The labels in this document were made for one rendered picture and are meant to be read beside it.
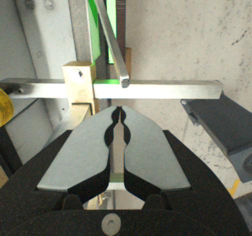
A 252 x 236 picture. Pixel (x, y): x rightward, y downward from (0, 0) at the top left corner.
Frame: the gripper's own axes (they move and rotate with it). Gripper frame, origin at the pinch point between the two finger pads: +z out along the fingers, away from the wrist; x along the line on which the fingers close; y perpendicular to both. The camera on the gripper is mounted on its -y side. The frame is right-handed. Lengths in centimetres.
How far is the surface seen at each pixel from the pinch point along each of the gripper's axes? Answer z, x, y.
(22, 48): 33.3, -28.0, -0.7
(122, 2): 27.6, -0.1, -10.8
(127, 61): 90, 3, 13
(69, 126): 6.9, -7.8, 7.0
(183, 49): 98, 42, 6
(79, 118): 9.5, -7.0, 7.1
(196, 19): 98, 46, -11
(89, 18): 18.4, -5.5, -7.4
